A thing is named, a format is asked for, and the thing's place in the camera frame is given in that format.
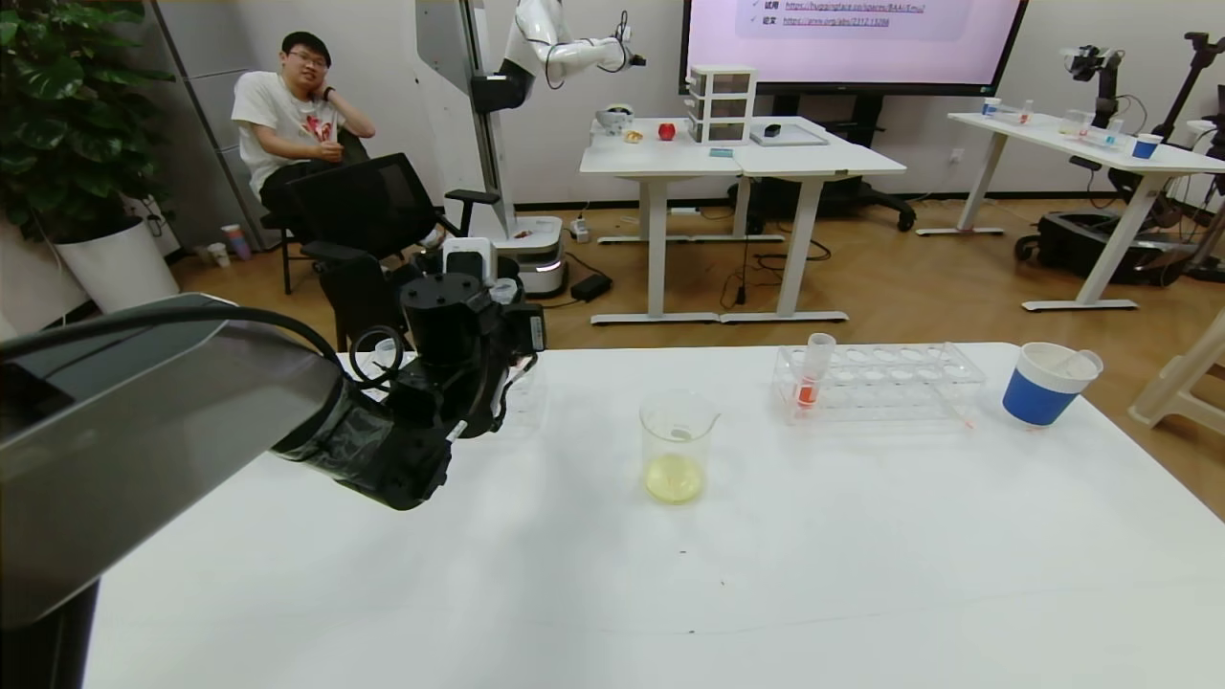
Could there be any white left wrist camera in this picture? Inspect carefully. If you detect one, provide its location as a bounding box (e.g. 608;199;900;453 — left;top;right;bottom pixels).
442;237;499;286

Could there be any large green leafy plant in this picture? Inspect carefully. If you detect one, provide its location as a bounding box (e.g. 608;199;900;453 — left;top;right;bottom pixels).
0;0;178;245

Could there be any clear plastic test tube rack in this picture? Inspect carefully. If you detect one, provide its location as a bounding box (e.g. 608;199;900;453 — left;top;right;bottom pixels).
337;346;551;433
773;343;987;427

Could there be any large wall display screen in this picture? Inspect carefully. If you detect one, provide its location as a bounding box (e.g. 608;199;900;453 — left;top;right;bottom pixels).
679;0;1030;97

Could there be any grey metal cabinet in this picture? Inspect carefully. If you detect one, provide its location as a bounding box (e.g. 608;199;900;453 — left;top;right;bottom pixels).
153;0;288;252

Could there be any black office chair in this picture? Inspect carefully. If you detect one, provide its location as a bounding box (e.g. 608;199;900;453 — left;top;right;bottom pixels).
285;153;525;353

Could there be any black metal chair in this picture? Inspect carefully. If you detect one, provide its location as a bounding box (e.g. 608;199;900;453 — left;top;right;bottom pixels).
260;206;338;296

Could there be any black floor power cable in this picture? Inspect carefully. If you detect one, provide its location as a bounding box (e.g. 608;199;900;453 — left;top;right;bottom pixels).
720;239;832;312

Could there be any red pigment test tube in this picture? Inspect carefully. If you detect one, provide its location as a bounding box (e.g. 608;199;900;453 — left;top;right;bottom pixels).
794;333;836;412

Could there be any blue white paper cup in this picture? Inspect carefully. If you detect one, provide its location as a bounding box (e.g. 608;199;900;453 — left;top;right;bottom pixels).
1002;342;1104;428

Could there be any long white desk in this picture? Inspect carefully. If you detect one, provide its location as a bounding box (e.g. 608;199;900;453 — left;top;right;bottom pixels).
915;113;1225;316

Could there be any black tripod stand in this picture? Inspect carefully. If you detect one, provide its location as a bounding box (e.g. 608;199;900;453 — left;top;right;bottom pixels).
1153;35;1225;144

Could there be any white three-drawer organizer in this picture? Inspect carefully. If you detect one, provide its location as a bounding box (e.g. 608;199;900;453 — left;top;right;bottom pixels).
687;65;758;146

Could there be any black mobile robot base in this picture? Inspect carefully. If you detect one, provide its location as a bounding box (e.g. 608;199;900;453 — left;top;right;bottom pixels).
1013;213;1197;288

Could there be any man in white t-shirt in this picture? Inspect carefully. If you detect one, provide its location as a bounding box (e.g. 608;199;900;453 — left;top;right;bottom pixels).
231;32;446;252

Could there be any grey flat tray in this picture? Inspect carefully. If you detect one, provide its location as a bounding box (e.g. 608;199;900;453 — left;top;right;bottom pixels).
749;124;830;149

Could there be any white humanoid robot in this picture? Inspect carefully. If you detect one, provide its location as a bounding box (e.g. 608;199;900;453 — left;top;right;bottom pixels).
416;0;647;296

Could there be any clear glass beaker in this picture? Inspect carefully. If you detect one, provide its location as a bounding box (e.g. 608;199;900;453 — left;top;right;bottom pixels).
639;388;722;506

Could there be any white standing desk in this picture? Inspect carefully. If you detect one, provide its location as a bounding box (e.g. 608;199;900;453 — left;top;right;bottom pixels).
580;118;749;327
720;117;906;327

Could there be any white plant pot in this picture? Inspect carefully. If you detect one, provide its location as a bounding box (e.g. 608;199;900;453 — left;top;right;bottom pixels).
55;216;181;318

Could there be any black display stand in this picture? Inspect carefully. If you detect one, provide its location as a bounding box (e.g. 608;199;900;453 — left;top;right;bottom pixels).
727;96;915;235

